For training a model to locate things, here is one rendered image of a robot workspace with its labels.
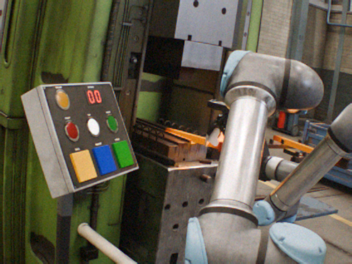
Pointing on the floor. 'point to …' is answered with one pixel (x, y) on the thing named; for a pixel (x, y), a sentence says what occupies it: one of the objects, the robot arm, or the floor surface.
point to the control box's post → (63, 228)
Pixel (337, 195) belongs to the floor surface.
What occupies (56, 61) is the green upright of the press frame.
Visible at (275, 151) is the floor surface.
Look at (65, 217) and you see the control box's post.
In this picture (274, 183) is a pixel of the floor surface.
